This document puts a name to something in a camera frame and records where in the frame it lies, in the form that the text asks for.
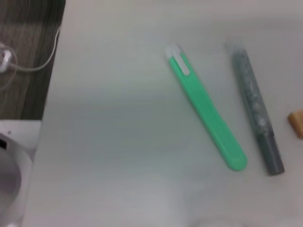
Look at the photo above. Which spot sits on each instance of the tan rubber eraser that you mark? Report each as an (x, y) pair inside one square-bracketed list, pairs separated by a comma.
[(297, 123)]

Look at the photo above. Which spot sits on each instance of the grey glitter pen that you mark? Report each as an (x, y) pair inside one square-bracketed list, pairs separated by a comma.
[(253, 99)]

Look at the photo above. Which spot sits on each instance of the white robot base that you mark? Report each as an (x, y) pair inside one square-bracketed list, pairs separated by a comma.
[(26, 132)]

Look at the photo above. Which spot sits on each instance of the green plastic pen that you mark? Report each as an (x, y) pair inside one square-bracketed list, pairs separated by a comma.
[(206, 106)]

